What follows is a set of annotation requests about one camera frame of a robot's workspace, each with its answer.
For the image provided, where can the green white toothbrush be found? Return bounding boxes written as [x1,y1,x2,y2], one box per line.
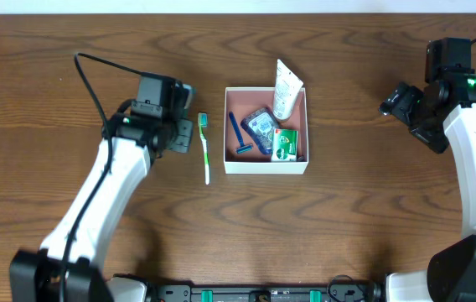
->
[198,112,210,185]

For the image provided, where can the green red toothpaste tube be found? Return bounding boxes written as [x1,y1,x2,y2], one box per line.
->
[183,84,196,118]

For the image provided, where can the white open cardboard box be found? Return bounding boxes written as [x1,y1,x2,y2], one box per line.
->
[223,87,309,174]

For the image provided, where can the blue disposable razor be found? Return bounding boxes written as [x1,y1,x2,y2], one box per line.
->
[228,112,253,154]

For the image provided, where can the white lotion tube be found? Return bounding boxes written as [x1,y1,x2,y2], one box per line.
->
[272,59,303,121]

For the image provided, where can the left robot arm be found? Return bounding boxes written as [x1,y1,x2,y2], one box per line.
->
[9,73,195,301]

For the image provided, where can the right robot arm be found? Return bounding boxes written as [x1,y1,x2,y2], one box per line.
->
[379,38,476,301]

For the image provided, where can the green soap bar box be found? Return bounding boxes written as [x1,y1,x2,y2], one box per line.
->
[271,128,298,162]

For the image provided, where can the black mounting rail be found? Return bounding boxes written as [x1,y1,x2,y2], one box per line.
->
[145,281,386,302]

